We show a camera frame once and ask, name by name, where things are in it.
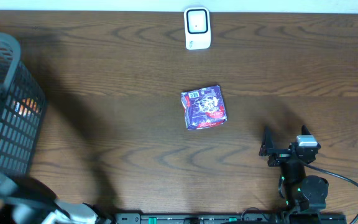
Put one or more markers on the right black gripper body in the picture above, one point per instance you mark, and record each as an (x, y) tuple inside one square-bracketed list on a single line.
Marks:
[(279, 156)]

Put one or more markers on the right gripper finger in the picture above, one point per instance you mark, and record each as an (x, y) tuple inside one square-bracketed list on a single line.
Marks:
[(305, 131), (267, 142)]

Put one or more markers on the purple snack packet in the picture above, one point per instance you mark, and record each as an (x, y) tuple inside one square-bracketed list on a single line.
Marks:
[(204, 108)]

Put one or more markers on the orange Kleenex tissue pack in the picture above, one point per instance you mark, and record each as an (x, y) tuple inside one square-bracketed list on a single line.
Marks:
[(26, 107)]

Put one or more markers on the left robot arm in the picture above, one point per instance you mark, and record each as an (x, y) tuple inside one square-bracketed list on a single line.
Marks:
[(26, 200)]

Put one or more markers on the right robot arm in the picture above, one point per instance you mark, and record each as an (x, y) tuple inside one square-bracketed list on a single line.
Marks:
[(305, 194)]

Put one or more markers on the white barcode scanner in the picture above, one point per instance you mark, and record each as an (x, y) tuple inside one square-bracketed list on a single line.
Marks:
[(197, 26)]

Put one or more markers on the grey plastic mesh basket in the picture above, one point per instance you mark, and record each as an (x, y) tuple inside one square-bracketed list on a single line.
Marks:
[(18, 135)]

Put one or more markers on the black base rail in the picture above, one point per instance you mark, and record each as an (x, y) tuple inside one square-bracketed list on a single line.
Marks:
[(249, 217)]

